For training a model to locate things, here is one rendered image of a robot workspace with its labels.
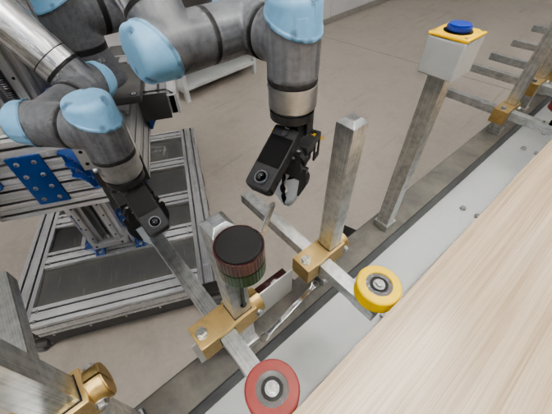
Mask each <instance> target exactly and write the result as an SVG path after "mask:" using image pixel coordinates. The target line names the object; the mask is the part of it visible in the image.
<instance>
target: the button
mask: <svg viewBox="0 0 552 414"><path fill-rule="evenodd" d="M472 28H473V25H472V23H471V22H468V21H459V20H456V21H450V22H449V23H448V24H447V29H448V30H449V31H451V32H454V33H461V34H464V33H468V32H470V31H472Z"/></svg>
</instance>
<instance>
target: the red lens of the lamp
mask: <svg viewBox="0 0 552 414"><path fill-rule="evenodd" d="M237 226H243V227H244V226H245V227H249V228H253V227H251V226H248V225H234V226H231V227H229V228H232V227H237ZM229 228H225V229H224V230H222V232H224V231H226V230H227V229H229ZM253 229H255V228H253ZM255 231H257V232H258V234H259V235H260V237H261V239H262V241H263V242H262V243H263V246H262V247H261V248H262V250H260V251H261V253H259V255H258V256H257V257H256V258H255V259H253V260H252V261H251V262H248V263H245V264H239V265H235V264H234V265H231V264H225V263H226V262H225V263H224V262H223V261H222V260H221V259H219V258H218V257H217V255H216V253H215V252H216V251H215V243H216V241H217V239H218V236H219V235H220V234H221V233H222V232H221V233H219V234H218V236H217V237H216V238H215V239H214V244H213V253H214V258H215V260H216V264H217V266H218V268H219V269H220V270H221V271H222V272H223V273H224V274H226V275H228V276H231V277H234V278H242V277H246V276H249V275H251V274H253V273H254V272H256V271H257V270H258V269H259V268H260V267H261V266H262V264H263V263H264V261H265V240H264V238H263V236H262V234H261V233H260V232H259V231H258V230H257V229H255Z"/></svg>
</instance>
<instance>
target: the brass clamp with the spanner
mask: <svg viewBox="0 0 552 414"><path fill-rule="evenodd" d="M247 290H248V295H249V300H250V304H251V308H250V309H249V310H247V311H246V312H245V313H243V314H242V315H240V316H239V317H238V318H237V319H234V318H233V317H232V315H231V314H230V313H229V311H228V310H227V308H226V307H225V306H224V304H223V303H222V304H220V305H219V306H217V307H216V308H215V309H213V310H212V311H211V312H210V313H209V314H207V315H205V316H204V317H203V318H201V319H200V320H198V321H197V322H196V323H194V324H193V325H192V326H191V327H190V328H188V331H189V333H190V334H191V336H192V337H193V339H194V340H195V343H196V344H197V346H198V347H199V349H200V350H201V351H202V353H203V355H204V356H205V358H206V360H209V359H210V358H211V357H212V356H213V355H214V354H215V353H217V352H218V351H219V350H220V349H222V348H223V344H222V342H221V339H222V338H223V337H224V336H226V335H227V334H228V333H230V332H231V331H232V330H233V329H236V331H237V332H238V333H239V334H240V333H241V332H242V331H244V330H245V329H246V328H247V327H249V326H250V325H251V324H253V323H254V322H255V321H256V320H257V319H258V317H261V316H262V315H263V314H264V309H265V304H264V302H263V300H262V298H261V297H260V295H259V294H258V292H256V290H255V289H254V288H252V287H249V288H248V289H247ZM199 327H205V328H206V329H207V330H208V336H207V337H206V338H205V339H203V340H199V339H197V338H196V330H197V329H198V328H199Z"/></svg>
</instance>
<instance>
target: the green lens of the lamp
mask: <svg viewBox="0 0 552 414"><path fill-rule="evenodd" d="M265 270H266V259H264V263H263V264H262V266H261V267H260V268H259V269H258V270H257V271H256V272H254V273H253V274H251V275H249V276H246V277H242V278H234V277H231V276H228V275H226V274H224V273H223V272H222V271H221V270H220V269H219V267H218V271H219V274H220V277H221V279H222V280H223V281H224V282H225V283H226V284H227V285H229V286H231V287H234V288H248V287H250V286H252V285H254V284H256V283H258V282H259V281H260V280H261V279H262V277H263V276H264V274H265Z"/></svg>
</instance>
